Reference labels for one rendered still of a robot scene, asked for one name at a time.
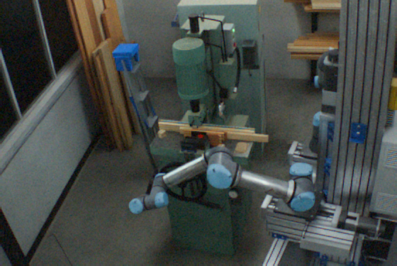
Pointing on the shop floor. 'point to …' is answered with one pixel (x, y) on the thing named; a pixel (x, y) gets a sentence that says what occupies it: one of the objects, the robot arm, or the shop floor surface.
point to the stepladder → (126, 59)
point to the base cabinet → (208, 219)
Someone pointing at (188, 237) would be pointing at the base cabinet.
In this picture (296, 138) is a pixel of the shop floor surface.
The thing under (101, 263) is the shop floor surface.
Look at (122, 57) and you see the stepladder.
